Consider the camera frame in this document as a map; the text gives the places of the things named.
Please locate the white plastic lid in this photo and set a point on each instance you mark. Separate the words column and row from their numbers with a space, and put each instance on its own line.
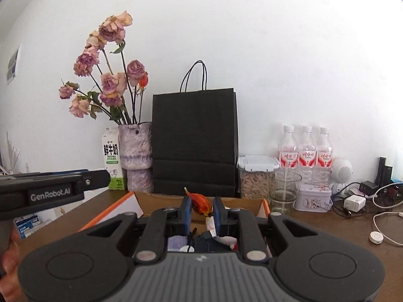
column 185, row 249

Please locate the dried pink roses bouquet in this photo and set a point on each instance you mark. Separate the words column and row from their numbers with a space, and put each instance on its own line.
column 110, row 81

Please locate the white round speaker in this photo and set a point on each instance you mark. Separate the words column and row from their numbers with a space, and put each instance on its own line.
column 341, row 171

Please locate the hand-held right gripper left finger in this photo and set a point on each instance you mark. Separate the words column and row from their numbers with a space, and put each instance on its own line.
column 187, row 214

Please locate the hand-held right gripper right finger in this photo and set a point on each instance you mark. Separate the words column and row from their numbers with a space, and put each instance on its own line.
column 218, row 217

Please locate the blue white box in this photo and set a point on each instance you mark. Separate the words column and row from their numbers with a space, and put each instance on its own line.
column 28, row 226

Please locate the green white milk carton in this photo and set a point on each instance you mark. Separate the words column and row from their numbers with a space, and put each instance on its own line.
column 111, row 151

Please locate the purple mottled vase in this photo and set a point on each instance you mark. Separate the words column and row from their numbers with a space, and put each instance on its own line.
column 135, row 151

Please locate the white charger plug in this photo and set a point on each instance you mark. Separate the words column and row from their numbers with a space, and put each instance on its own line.
column 355, row 203

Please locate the clear glass cup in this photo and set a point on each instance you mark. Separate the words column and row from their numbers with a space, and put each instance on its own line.
column 286, row 198

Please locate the black power adapter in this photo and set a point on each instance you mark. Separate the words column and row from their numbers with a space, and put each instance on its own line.
column 368, row 187

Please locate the clear container of pellets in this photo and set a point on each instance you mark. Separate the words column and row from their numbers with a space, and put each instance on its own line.
column 255, row 182

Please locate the dark navy pouch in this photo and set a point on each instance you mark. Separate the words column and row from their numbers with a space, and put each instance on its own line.
column 211, row 243

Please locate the white round puck device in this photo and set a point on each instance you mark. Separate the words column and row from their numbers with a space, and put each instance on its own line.
column 376, row 237

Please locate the orange dried flower bud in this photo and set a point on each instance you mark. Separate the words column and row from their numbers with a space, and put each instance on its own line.
column 200, row 203

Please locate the white patterned tin box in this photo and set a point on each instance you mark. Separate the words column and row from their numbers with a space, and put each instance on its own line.
column 311, row 199

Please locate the red-label water bottle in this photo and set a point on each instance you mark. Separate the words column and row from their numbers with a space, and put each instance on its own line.
column 288, row 157
column 324, row 159
column 307, row 157

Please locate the short black box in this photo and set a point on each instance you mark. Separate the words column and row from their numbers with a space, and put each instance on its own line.
column 389, row 174

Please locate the person's left hand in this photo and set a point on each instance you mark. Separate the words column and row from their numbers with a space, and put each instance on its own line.
column 11, row 267

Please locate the black paper bag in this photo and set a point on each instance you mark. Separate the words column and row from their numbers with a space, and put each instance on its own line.
column 195, row 138

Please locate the purple knitted cloth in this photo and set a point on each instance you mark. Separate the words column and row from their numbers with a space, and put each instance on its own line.
column 176, row 243

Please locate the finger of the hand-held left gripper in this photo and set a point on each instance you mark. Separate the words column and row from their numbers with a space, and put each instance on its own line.
column 97, row 181
column 47, row 174

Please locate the tall black box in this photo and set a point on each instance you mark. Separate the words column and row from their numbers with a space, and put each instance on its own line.
column 382, row 170

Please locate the orange-edged cardboard box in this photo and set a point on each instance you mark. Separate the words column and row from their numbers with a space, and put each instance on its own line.
column 157, row 201

